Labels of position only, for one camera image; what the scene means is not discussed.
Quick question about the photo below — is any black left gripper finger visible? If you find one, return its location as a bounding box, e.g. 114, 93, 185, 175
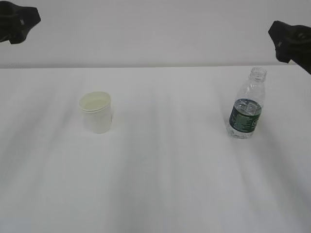
0, 23, 30, 44
0, 1, 41, 27

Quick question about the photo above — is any clear water bottle green label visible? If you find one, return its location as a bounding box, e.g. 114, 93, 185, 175
227, 67, 267, 139

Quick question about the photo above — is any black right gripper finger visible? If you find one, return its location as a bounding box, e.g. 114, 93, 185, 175
268, 20, 311, 49
275, 44, 311, 74

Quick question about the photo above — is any white paper cup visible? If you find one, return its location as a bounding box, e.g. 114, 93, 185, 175
78, 91, 112, 134

